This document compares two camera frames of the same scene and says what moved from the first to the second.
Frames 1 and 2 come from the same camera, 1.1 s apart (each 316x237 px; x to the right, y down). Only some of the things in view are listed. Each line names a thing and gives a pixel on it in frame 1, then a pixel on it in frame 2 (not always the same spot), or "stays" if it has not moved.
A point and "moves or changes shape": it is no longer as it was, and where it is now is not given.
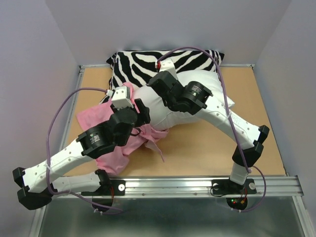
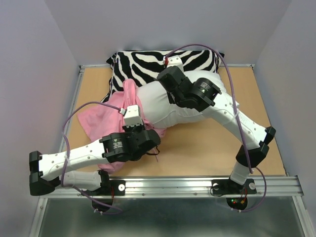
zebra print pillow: [138, 67] stays
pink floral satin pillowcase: [114, 162] moves or changes shape
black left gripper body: [124, 141] -> [133, 130]
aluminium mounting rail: [209, 186] stays
